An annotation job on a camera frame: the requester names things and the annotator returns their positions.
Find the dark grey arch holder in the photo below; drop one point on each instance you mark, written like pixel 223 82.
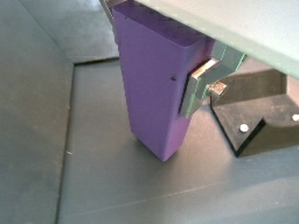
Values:
pixel 255 112

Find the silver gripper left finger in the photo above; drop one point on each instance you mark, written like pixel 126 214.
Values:
pixel 108 4

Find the tall purple arch block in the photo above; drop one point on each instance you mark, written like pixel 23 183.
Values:
pixel 159 51

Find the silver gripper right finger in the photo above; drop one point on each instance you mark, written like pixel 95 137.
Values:
pixel 203 82

